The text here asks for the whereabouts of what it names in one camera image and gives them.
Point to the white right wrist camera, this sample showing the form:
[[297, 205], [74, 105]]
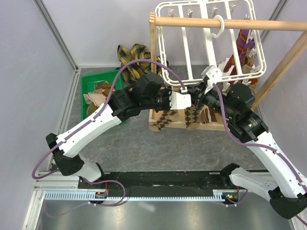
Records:
[[212, 74]]

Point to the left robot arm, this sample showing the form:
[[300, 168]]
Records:
[[149, 92]]

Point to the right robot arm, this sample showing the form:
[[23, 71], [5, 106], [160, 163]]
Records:
[[287, 193]]

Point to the beige red snowman sock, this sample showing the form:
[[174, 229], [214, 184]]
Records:
[[94, 98]]

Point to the white plastic sock hanger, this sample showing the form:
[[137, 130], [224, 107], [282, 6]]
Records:
[[193, 51]]

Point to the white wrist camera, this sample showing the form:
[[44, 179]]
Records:
[[212, 74], [179, 101]]

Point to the olive brown patterned sock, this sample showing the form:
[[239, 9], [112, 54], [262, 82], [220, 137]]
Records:
[[103, 88]]

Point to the green plastic bin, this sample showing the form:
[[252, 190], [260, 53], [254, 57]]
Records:
[[88, 84]]

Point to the brown white striped sock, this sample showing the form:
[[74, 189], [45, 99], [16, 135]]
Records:
[[208, 115]]

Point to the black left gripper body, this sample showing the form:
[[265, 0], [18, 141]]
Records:
[[161, 102]]

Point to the aluminium corner profile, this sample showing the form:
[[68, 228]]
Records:
[[55, 32]]

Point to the maroon orange sock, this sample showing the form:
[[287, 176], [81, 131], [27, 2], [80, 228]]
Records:
[[229, 64]]

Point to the purple striped sock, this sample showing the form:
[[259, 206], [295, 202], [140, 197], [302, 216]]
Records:
[[245, 41]]

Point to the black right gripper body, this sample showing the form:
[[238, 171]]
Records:
[[199, 93]]

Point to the beige brown argyle sock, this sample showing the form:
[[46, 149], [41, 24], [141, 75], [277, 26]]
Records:
[[192, 118], [166, 118]]

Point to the wooden hanger stand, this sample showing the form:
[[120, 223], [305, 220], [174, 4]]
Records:
[[218, 22]]

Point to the white slotted cable duct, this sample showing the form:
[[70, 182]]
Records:
[[95, 196]]

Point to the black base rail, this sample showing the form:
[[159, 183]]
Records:
[[171, 182]]

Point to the yellow plaid cloth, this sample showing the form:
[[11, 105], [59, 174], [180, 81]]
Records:
[[133, 72]]

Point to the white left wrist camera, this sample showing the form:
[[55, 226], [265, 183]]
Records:
[[179, 101]]

